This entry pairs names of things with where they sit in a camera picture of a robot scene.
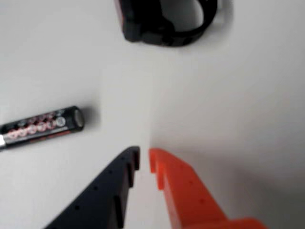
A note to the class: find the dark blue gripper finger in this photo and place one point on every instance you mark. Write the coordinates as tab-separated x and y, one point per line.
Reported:
100	195

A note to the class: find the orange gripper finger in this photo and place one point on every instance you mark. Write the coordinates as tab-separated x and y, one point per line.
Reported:
186	195

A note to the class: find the black AAA battery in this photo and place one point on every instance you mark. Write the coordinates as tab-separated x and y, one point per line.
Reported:
43	128

